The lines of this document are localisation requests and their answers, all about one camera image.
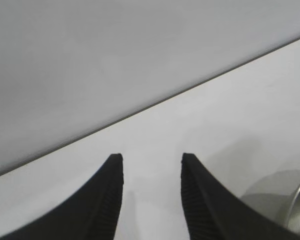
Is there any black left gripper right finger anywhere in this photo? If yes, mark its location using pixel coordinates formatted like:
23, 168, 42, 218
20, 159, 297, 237
180, 152, 300, 240

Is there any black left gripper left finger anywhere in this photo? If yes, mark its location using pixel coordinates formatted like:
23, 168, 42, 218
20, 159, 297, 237
0, 152, 125, 240

